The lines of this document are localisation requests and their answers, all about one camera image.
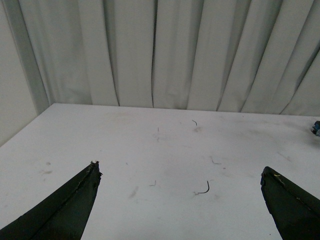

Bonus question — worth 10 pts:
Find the curved wire scrap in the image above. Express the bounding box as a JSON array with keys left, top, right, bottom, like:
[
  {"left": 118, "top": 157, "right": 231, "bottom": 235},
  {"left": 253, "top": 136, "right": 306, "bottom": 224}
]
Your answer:
[{"left": 194, "top": 180, "right": 210, "bottom": 195}]

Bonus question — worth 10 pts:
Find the white pleated curtain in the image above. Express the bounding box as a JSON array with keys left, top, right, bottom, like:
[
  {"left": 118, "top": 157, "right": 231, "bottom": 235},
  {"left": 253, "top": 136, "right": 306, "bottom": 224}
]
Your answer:
[{"left": 0, "top": 0, "right": 320, "bottom": 148}]

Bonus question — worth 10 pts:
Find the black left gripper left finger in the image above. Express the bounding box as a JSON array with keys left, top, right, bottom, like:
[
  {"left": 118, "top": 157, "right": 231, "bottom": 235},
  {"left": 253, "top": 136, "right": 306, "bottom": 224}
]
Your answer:
[{"left": 0, "top": 161, "right": 102, "bottom": 240}]

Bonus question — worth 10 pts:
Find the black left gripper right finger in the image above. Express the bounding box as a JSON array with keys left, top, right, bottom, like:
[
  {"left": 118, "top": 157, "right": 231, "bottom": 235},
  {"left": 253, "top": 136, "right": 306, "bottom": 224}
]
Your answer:
[{"left": 260, "top": 166, "right": 320, "bottom": 240}]

